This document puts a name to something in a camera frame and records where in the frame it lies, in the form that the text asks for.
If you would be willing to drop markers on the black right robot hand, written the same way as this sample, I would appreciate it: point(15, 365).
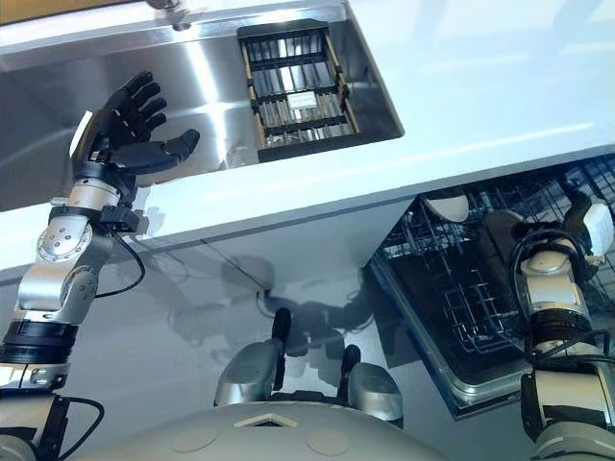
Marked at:
point(598, 228)

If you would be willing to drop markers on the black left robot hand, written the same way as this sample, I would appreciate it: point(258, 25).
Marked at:
point(127, 120)

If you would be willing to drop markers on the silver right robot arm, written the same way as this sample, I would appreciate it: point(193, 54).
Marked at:
point(552, 288)

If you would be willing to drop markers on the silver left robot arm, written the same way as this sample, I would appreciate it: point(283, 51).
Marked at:
point(62, 240)

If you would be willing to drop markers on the open dishwasher door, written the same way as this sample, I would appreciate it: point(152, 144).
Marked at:
point(432, 346)

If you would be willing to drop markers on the stainless steel sink basin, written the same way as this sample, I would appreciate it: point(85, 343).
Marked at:
point(202, 72)

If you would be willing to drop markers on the chrome faucet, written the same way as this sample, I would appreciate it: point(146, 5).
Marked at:
point(175, 12)

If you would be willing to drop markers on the black dish rack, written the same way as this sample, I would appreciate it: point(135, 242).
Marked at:
point(269, 151)

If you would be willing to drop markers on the round white plate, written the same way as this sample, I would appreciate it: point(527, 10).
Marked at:
point(449, 205)

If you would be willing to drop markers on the white counter cabinet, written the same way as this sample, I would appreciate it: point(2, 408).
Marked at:
point(192, 269)

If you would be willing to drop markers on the white rectangular piece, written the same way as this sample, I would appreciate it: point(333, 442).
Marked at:
point(302, 101)

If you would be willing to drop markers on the silver right robot leg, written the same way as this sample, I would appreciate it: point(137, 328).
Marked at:
point(377, 386)

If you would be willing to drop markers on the silver robot leg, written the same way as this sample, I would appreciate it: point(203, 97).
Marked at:
point(250, 370)
point(377, 386)

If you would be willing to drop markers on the silver left robot leg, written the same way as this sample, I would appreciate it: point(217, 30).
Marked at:
point(250, 370)

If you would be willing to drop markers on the grey robot torso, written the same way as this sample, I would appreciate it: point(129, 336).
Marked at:
point(240, 437)

